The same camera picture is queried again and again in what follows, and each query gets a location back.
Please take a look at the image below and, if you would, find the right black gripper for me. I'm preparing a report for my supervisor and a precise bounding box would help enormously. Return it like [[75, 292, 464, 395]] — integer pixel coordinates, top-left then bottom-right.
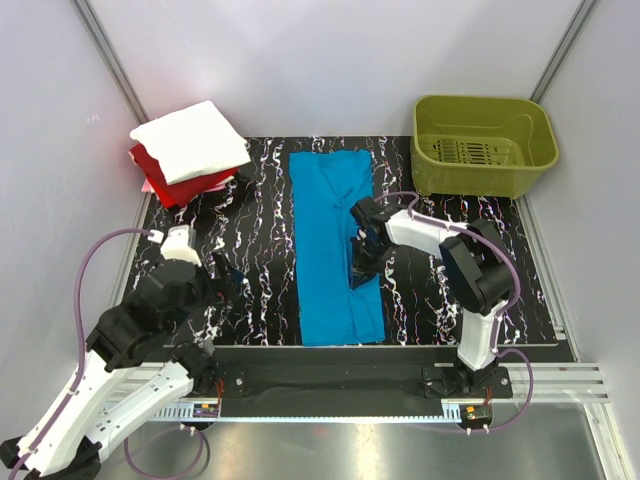
[[349, 237, 389, 289]]

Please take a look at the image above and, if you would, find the blue t-shirt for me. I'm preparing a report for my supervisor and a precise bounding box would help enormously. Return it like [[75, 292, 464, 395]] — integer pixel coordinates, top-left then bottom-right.
[[289, 150, 385, 347]]

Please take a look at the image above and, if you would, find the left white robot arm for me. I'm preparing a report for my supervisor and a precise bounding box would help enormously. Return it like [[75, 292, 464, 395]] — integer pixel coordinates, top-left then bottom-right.
[[1, 253, 243, 479]]

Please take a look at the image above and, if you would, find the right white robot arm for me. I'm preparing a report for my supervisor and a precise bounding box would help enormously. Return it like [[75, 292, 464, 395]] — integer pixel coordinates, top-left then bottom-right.
[[349, 198, 520, 398]]

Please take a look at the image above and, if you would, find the black marble pattern mat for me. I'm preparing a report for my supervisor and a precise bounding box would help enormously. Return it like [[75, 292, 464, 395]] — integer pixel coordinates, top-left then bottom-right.
[[143, 136, 557, 346]]

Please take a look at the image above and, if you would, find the folded red t-shirt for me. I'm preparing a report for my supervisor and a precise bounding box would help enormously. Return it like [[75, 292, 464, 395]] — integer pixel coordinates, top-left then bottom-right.
[[129, 144, 239, 209]]

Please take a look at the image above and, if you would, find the folded pink t-shirt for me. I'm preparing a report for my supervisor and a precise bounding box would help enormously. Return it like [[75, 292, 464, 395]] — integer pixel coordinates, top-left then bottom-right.
[[141, 180, 153, 193]]

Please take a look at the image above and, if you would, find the folded white t-shirt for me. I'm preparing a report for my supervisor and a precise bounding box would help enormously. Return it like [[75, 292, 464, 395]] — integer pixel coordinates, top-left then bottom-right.
[[130, 100, 250, 185]]

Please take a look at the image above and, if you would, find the olive green plastic basket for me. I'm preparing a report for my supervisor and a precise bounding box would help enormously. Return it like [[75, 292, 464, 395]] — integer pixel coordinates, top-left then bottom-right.
[[411, 95, 559, 199]]

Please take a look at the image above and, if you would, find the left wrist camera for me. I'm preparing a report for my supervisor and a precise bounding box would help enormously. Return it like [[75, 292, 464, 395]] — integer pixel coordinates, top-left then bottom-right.
[[160, 225, 202, 266]]

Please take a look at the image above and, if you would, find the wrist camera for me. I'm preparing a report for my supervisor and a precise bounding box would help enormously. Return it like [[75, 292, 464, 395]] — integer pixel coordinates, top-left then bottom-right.
[[350, 197, 396, 235], [160, 225, 202, 266]]

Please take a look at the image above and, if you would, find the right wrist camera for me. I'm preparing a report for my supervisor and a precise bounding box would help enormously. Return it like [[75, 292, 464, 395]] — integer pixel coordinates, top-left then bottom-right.
[[350, 197, 396, 235]]

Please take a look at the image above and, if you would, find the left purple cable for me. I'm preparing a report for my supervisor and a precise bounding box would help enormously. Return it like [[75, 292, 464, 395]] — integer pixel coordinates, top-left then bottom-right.
[[7, 227, 209, 480]]

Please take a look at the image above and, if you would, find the aluminium frame rail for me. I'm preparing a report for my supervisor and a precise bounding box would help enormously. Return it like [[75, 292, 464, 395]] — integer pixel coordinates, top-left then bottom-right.
[[105, 363, 607, 428]]

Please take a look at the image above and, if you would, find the left corner aluminium post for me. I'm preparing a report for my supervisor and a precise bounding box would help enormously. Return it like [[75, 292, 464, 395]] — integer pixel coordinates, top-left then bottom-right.
[[70, 0, 149, 124]]

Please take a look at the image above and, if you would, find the corner aluminium post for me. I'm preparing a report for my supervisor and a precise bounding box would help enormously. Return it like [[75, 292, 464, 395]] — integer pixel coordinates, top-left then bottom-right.
[[529, 0, 600, 104], [70, 0, 149, 124]]

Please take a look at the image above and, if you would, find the right corner aluminium post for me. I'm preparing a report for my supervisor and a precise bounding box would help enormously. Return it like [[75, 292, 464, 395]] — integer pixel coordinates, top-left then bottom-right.
[[529, 0, 600, 104]]

